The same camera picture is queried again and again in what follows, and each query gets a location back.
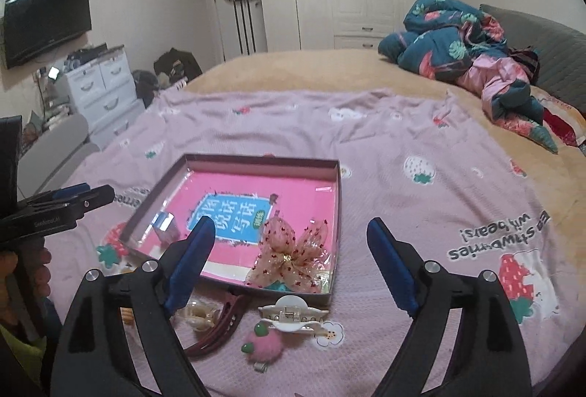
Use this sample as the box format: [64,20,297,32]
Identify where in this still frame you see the grey chair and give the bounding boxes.
[17,114,99,200]

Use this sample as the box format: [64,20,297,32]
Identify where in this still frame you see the black wall television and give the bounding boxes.
[3,0,91,69]

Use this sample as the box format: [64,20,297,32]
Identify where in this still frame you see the left hand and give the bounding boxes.
[1,244,52,326]

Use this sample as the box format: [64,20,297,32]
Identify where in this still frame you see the pink strawberry print blanket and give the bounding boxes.
[47,90,585,396]

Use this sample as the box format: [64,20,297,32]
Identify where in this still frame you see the bagged pearl ball earrings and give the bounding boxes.
[181,297,220,333]

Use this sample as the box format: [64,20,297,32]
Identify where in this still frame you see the small clear plastic bag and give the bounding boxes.
[151,211,181,244]

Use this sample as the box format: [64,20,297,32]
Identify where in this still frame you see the grey headboard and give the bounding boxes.
[481,4,586,114]

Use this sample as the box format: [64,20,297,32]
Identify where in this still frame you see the white drawer cabinet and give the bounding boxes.
[56,46,145,150]

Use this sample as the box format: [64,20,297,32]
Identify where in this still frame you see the pink pompom hair clip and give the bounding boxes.
[240,320,284,373]

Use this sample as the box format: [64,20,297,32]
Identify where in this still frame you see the shallow box with pink book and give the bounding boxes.
[120,154,341,305]

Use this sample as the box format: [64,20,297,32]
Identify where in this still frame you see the cream cloud claw clip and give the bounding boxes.
[257,295,329,335]

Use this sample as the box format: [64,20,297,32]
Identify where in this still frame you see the teal floral crumpled quilt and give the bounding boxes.
[378,0,557,153]

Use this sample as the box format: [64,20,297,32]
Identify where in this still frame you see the beige mesh bow hair clip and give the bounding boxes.
[245,215,329,294]

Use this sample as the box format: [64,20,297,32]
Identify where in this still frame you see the maroon snap hair clip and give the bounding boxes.
[184,292,251,359]

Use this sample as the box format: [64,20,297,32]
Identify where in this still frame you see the dark clothes pile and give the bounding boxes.
[132,48,203,108]

